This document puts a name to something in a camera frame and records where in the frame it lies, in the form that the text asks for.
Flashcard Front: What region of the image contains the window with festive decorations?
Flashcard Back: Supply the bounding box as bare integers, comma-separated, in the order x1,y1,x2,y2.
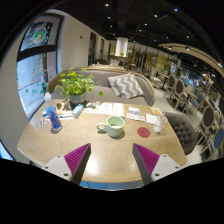
15,13,64,118

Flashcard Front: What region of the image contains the white paper napkin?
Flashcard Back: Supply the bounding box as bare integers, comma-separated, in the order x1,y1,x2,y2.
145,113,158,125

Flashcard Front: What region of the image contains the blue and white card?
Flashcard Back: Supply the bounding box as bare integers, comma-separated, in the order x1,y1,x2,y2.
42,109,74,120

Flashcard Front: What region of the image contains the dark grey tufted chair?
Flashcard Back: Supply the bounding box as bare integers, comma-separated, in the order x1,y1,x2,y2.
163,111,199,156

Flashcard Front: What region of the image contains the clear plastic cup with straw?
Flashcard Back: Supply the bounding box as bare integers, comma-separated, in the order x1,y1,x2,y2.
152,111,169,134

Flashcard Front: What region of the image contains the green potted plant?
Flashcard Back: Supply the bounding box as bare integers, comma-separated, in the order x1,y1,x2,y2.
54,68,104,107

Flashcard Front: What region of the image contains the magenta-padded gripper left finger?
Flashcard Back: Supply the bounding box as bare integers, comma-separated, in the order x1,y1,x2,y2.
42,143,92,186

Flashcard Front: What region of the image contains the small light blue tissue pack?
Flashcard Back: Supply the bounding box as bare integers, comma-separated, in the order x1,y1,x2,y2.
71,104,84,118

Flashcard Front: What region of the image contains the yellow square card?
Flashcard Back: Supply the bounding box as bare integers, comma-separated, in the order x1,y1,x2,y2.
150,106,163,116

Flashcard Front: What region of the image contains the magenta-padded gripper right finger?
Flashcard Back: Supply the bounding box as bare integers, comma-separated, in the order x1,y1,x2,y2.
132,143,184,186

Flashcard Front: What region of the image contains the grey chevron cushion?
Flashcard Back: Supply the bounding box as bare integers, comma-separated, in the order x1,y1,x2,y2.
107,73,146,100

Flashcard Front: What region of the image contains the flat round red coaster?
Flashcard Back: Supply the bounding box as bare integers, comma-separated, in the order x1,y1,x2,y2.
136,126,151,139

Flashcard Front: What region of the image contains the white leaflets stack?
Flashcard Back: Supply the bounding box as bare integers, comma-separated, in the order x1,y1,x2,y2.
126,106,146,122

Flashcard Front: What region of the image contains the group of dining chairs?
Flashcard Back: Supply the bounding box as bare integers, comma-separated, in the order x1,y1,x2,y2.
163,73,224,161

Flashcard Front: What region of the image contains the group of ceiling spotlights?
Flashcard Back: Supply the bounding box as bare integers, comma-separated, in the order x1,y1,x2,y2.
103,2,224,69

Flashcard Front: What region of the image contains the pale green mug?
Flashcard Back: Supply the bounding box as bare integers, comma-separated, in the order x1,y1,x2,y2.
96,115,126,139

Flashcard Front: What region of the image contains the white round pillar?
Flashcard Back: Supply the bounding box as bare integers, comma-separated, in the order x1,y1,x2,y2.
114,36,129,58

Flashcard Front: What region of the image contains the printed white menu sheet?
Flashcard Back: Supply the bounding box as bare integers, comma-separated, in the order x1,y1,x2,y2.
84,102,124,117

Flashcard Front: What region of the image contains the grey curved sofa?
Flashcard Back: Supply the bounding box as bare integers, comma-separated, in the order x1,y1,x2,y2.
46,68,157,107

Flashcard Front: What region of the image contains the clear blue-label water bottle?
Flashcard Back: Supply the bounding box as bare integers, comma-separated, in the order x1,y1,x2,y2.
44,92,63,132

